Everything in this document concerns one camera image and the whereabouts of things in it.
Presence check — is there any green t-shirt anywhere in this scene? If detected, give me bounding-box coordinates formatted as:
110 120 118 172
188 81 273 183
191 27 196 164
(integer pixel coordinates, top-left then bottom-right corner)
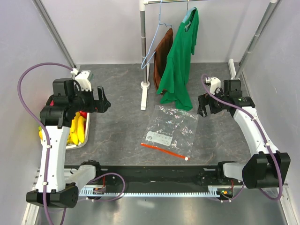
157 8 199 111

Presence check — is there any yellow banana bunch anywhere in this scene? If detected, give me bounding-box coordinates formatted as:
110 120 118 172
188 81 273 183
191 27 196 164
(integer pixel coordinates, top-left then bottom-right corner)
68 112 86 146
38 126 46 142

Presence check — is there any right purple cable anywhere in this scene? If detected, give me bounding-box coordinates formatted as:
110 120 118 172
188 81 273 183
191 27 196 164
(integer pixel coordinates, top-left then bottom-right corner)
201 74 285 203

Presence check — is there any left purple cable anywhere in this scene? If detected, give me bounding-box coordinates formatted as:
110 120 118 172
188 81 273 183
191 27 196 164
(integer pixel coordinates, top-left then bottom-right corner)
17 62 126 225

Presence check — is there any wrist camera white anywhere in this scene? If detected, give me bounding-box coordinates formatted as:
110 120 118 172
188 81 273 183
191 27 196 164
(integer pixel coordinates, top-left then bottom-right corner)
205 77 221 95
71 68 93 91

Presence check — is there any purple cable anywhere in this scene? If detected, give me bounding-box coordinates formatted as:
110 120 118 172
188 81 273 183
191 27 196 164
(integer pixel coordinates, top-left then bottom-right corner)
17 62 126 225
201 74 285 203

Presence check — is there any brown towel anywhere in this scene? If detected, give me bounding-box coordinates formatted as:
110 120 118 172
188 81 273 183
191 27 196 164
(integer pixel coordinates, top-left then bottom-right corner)
153 28 173 90

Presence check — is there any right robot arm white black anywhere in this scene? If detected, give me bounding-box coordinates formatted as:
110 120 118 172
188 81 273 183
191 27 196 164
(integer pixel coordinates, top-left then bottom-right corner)
197 76 291 189

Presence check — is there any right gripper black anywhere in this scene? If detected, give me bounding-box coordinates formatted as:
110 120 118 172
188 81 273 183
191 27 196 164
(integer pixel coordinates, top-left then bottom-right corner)
196 87 229 117

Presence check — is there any metal clothes rack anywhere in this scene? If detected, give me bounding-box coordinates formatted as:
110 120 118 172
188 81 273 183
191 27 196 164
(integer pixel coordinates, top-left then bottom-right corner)
138 0 279 111

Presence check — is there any white plastic basket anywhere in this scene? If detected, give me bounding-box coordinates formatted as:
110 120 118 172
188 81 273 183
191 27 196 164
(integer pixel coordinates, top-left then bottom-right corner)
40 110 91 150

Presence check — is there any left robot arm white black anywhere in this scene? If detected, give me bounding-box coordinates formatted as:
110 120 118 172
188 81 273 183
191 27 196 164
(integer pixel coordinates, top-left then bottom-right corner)
26 78 111 208

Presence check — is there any blue hanger under shirt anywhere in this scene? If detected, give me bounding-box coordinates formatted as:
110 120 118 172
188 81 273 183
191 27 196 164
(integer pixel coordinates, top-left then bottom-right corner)
182 0 196 23

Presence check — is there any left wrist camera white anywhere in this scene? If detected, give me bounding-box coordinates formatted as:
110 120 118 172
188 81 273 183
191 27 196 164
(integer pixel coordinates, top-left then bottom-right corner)
71 68 93 91

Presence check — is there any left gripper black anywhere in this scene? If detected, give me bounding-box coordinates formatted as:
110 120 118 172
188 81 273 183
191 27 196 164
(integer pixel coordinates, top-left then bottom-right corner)
69 85 110 113

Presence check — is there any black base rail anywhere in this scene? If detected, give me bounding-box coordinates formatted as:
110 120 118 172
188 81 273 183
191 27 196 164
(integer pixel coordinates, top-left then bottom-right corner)
79 165 243 197

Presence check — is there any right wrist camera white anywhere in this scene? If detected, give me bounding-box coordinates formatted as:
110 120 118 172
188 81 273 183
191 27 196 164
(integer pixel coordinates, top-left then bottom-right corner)
205 77 221 95

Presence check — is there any light blue wire hanger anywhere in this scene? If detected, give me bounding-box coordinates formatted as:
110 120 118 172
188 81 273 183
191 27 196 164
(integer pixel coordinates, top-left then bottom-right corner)
141 0 172 69

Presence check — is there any clear zip top bag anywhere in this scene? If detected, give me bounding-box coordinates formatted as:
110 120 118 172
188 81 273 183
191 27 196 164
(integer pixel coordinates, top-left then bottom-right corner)
141 105 199 161

